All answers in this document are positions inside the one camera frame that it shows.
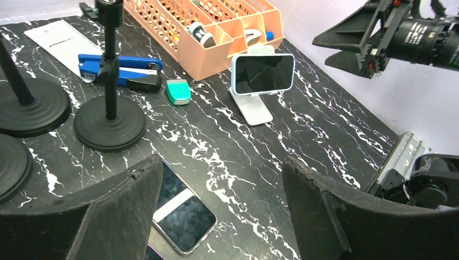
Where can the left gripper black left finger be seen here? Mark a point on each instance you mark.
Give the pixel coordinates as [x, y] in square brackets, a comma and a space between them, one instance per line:
[111, 219]

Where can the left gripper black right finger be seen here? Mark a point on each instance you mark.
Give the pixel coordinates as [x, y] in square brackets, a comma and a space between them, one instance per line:
[413, 216]

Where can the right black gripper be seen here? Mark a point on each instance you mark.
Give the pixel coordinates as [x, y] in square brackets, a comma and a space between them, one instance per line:
[354, 33]

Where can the purple-edged phone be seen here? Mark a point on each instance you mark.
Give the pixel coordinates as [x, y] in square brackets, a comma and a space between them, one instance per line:
[152, 254]

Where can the clear-case phone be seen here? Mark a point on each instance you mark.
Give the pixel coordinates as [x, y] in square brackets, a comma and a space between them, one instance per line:
[181, 217]

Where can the black phone stand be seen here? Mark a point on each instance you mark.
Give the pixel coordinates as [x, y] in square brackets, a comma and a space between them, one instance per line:
[29, 106]
[16, 166]
[108, 123]

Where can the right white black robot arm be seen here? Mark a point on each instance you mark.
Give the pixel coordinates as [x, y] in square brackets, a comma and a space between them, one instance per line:
[427, 41]

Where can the light blue phone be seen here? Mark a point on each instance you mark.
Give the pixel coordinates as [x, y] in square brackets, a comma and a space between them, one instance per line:
[262, 73]

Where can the blue capped tube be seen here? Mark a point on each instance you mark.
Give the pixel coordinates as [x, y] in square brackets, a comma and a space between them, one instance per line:
[269, 36]

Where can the white tape dispenser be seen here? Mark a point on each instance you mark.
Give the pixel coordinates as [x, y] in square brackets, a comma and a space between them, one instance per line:
[252, 36]

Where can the teal white eraser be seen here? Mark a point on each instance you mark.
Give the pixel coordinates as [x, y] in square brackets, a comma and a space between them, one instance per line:
[178, 92]

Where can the blue black stapler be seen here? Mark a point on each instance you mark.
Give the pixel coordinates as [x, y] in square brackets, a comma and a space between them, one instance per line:
[136, 73]

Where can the orange file organizer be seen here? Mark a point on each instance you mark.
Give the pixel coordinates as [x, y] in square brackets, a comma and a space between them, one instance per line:
[203, 36]

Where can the white paper sheet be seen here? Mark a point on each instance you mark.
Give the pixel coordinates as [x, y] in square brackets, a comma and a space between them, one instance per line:
[64, 43]

